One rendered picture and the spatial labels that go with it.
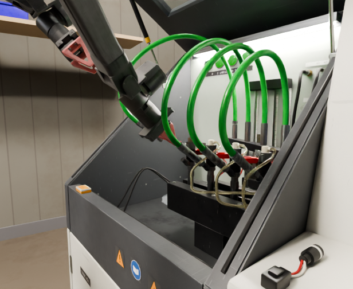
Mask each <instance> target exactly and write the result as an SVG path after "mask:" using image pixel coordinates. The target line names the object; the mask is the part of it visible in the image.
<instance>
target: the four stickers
mask: <svg viewBox="0 0 353 289"><path fill-rule="evenodd" d="M115 251H116V262H117V263H118V264H119V265H120V266H121V267H122V268H123V269H124V252H123V251H122V250H121V249H120V248H118V247H117V246H115ZM131 275H132V276H133V277H134V278H135V279H136V280H137V281H138V282H139V283H140V284H141V265H140V264H139V263H138V262H137V261H135V260H134V259H133V258H132V257H131ZM148 289H160V284H158V283H157V282H156V281H155V280H154V279H153V278H152V277H151V276H150V275H149V274H148Z"/></svg>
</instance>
